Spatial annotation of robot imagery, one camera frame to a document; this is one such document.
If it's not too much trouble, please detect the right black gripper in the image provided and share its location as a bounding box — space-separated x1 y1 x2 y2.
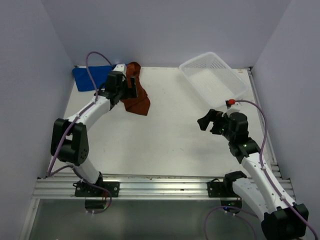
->
197 108 235 142

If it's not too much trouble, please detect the brown orange towel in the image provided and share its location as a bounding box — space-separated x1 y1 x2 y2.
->
119 61 152 117

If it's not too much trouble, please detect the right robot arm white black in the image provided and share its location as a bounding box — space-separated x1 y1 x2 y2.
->
197 109 309 240

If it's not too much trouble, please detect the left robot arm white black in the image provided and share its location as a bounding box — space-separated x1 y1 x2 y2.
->
46 70 138 197

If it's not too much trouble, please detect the white plastic basket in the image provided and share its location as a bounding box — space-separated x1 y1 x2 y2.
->
179 52 249 108

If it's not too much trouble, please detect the blue towel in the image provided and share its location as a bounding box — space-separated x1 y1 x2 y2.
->
72 65 114 92

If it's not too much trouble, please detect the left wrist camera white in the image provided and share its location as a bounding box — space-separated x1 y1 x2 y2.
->
112 63 127 75

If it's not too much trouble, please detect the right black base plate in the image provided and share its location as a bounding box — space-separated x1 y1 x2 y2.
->
206 178 239 198

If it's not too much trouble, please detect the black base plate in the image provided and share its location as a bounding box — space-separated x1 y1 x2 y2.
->
206 178 239 198
72 181 120 198

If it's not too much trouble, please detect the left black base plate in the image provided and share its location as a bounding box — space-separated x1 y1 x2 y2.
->
72 181 120 198

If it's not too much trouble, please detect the aluminium front rail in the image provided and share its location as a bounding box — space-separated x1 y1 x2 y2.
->
31 174 296 201

